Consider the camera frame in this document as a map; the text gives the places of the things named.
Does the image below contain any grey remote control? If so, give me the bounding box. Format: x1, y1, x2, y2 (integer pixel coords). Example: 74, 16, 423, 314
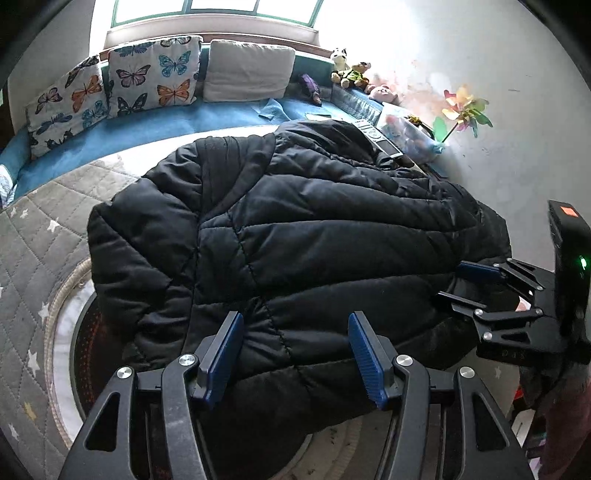
353, 121, 402, 160

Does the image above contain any colourful pinwheel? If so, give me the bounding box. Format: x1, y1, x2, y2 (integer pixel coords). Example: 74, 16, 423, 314
431, 84, 494, 144

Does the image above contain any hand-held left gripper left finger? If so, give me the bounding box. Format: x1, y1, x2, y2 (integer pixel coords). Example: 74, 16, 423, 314
65, 310, 245, 480

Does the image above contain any beige cushion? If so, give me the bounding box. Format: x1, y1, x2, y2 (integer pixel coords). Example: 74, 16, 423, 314
202, 39, 296, 103

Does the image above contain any blue bench mat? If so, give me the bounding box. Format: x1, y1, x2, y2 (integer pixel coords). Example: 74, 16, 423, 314
0, 95, 384, 208

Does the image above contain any black and white cow plush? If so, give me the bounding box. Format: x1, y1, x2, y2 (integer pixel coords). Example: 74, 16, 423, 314
330, 46, 352, 72

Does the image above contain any clear plastic container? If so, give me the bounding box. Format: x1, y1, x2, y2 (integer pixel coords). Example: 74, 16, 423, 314
379, 104, 446, 164

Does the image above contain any teal bench backrest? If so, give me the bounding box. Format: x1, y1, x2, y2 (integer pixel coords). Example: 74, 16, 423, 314
99, 46, 342, 100

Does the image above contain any purple toy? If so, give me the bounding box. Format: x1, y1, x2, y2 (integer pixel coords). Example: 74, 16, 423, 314
298, 73, 324, 106

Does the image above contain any small blue cloth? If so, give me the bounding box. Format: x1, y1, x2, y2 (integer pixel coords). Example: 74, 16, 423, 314
259, 99, 287, 121

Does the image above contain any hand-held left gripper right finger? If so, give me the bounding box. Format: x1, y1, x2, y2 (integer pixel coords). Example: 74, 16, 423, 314
347, 311, 529, 480

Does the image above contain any grey star quilt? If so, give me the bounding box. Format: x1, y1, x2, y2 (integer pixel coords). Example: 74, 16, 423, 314
0, 154, 153, 462

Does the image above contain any pink plush toy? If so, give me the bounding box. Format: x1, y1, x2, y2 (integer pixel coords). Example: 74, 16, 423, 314
367, 84, 400, 104

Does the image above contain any window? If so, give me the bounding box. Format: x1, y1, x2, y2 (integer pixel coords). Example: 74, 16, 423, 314
111, 0, 324, 29

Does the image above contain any green dressed plush toy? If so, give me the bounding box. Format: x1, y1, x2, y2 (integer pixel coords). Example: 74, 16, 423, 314
339, 61, 372, 89

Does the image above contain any black puffer jacket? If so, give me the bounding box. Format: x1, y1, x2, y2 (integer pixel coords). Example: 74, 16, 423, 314
85, 119, 520, 432

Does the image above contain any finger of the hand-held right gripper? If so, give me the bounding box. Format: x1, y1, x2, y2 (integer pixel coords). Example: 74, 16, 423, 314
455, 257, 557, 300
436, 290, 548, 325

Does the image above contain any butterfly print pillow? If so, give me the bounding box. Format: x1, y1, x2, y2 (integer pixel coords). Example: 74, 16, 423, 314
107, 34, 204, 116
25, 55, 110, 158

